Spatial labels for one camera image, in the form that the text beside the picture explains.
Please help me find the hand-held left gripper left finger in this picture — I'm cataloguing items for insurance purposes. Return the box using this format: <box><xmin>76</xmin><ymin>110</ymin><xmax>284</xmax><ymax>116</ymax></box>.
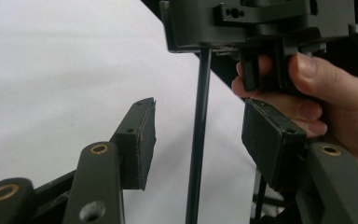
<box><xmin>62</xmin><ymin>97</ymin><xmax>157</xmax><ymax>224</ymax></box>

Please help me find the white table mat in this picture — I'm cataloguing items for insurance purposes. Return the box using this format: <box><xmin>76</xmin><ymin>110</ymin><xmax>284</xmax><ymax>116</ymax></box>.
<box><xmin>0</xmin><ymin>0</ymin><xmax>288</xmax><ymax>224</ymax></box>

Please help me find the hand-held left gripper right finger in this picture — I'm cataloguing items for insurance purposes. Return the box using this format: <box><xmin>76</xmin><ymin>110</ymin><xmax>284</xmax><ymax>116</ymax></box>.
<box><xmin>241</xmin><ymin>98</ymin><xmax>358</xmax><ymax>224</ymax></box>

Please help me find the thin black stick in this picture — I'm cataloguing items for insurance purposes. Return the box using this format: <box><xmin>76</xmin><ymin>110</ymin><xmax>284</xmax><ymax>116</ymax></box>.
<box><xmin>184</xmin><ymin>48</ymin><xmax>213</xmax><ymax>224</ymax></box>

